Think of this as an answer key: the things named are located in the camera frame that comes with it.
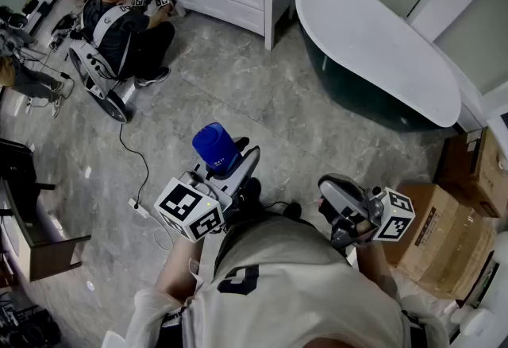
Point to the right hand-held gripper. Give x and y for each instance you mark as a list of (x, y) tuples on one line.
[(395, 215)]

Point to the cardboard box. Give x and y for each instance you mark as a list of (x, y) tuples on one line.
[(476, 171), (440, 243)]

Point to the white rolling stool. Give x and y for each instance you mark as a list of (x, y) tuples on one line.
[(97, 88)]

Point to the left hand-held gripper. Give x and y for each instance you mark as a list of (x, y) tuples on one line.
[(186, 209)]

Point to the person's right forearm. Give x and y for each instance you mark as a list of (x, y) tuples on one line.
[(377, 267)]

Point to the person's black trousers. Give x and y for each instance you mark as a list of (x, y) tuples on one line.
[(250, 191)]

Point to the person's right hand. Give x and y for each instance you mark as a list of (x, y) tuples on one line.
[(366, 227)]

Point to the white power strip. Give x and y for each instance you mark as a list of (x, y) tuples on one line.
[(139, 208)]

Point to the person's beige vest torso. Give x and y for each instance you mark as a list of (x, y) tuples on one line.
[(297, 291)]

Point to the dark wooden cabinet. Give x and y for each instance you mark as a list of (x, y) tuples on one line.
[(47, 255)]

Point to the white bathtub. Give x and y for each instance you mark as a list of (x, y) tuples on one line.
[(369, 40)]

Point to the blue cup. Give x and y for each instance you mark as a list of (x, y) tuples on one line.
[(212, 144)]

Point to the person's left forearm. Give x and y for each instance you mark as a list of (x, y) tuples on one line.
[(178, 271)]

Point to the black case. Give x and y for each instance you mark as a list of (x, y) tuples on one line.
[(16, 163)]

